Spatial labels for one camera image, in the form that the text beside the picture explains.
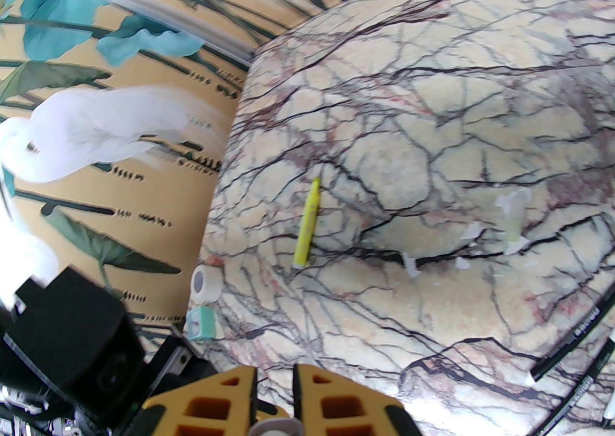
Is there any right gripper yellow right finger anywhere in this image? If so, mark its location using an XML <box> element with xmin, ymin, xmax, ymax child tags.
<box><xmin>292</xmin><ymin>364</ymin><xmax>424</xmax><ymax>436</ymax></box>

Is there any black marker pen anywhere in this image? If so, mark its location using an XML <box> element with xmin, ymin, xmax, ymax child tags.
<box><xmin>542</xmin><ymin>338</ymin><xmax>615</xmax><ymax>436</ymax></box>
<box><xmin>530</xmin><ymin>289</ymin><xmax>615</xmax><ymax>387</ymax></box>

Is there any yellow highlighter pen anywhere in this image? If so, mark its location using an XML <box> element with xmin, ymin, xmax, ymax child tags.
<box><xmin>292</xmin><ymin>177</ymin><xmax>322</xmax><ymax>270</ymax></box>

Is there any mint green plastic block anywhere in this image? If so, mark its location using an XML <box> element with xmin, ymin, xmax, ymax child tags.
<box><xmin>184</xmin><ymin>305</ymin><xmax>220</xmax><ymax>342</ymax></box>

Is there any white tape roll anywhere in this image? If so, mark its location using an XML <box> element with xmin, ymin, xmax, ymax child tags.
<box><xmin>190</xmin><ymin>263</ymin><xmax>224</xmax><ymax>306</ymax></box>

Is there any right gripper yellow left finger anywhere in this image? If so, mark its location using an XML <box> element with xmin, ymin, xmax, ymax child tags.
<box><xmin>130</xmin><ymin>367</ymin><xmax>258</xmax><ymax>436</ymax></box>

